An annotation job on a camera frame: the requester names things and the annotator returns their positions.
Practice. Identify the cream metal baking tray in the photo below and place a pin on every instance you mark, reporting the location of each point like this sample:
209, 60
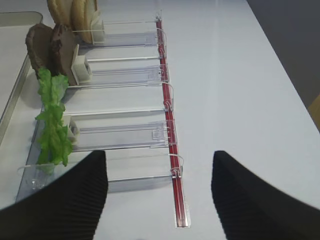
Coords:
14, 60

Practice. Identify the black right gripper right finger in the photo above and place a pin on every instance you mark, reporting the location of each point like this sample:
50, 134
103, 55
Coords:
249, 208

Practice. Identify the brown meat patty left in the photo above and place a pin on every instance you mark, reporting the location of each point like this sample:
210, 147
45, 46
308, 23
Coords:
37, 42

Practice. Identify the dark meat patty right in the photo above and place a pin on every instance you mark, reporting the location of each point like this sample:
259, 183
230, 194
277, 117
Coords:
61, 50

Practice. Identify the golden bun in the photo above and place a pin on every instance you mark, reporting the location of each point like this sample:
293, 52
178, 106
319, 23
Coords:
60, 11
82, 12

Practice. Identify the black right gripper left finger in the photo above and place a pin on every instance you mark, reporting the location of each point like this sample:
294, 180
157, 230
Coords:
69, 208

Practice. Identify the golden bun left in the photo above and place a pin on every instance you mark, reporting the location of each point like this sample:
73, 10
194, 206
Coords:
60, 11

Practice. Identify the golden bun right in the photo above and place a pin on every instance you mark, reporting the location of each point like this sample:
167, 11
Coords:
82, 12

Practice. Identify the clear acrylic right rack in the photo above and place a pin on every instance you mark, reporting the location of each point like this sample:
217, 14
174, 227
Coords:
127, 106

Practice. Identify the green lettuce leaf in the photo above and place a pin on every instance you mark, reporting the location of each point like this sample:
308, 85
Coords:
55, 146

